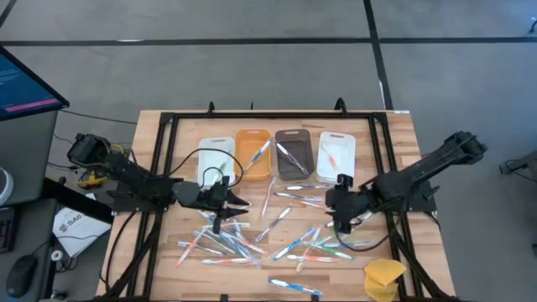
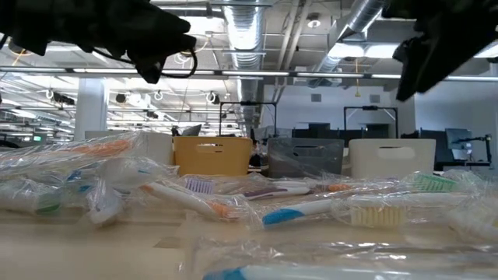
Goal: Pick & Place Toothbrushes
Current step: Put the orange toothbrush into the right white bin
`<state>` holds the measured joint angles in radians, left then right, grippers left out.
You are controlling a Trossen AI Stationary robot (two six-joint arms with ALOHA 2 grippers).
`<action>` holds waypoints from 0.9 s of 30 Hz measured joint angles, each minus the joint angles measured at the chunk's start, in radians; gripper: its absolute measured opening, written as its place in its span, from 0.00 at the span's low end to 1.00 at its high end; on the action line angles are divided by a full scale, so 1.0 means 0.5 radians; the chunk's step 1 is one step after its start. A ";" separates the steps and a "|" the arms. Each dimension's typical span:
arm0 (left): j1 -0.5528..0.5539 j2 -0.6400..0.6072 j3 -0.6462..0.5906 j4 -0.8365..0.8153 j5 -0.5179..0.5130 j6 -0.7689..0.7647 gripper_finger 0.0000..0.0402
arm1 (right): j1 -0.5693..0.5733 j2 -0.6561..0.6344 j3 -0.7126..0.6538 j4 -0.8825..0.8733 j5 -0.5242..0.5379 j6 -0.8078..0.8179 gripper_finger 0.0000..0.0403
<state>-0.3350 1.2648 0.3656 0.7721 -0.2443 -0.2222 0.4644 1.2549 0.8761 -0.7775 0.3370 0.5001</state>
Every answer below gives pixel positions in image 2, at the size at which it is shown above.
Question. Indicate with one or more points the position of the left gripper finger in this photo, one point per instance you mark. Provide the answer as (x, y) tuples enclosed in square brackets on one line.
[(167, 35), (148, 64)]

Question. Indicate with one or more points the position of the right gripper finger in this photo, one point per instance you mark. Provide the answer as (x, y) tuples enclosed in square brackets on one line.
[(437, 70), (410, 66)]

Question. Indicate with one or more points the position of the grey background monitor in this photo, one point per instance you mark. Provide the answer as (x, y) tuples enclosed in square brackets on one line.
[(192, 131)]

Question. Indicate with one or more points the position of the white plastic bin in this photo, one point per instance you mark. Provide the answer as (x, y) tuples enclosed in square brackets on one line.
[(365, 163), (159, 148)]

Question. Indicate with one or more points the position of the overhead light bar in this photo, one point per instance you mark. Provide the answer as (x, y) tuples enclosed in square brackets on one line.
[(253, 72)]

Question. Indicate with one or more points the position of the round ceiling fixture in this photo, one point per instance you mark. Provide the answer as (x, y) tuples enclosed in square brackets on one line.
[(313, 22)]

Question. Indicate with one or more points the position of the orange plastic bin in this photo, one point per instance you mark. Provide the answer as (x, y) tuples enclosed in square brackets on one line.
[(233, 159)]

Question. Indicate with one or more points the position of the green exit sign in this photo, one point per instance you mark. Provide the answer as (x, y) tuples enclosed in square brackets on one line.
[(37, 138)]

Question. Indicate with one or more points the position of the blue toothbrush in wrapper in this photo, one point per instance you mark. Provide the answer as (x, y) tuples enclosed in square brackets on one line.
[(311, 273), (105, 202), (284, 215)]

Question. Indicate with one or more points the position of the dark translucent plastic bin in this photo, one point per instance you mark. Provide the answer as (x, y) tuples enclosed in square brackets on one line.
[(280, 159)]

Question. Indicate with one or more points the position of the black background rig frame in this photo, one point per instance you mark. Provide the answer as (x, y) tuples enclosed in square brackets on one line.
[(369, 107)]

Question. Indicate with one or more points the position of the silver ventilation duct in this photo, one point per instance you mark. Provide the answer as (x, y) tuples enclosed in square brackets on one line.
[(245, 39), (362, 15)]

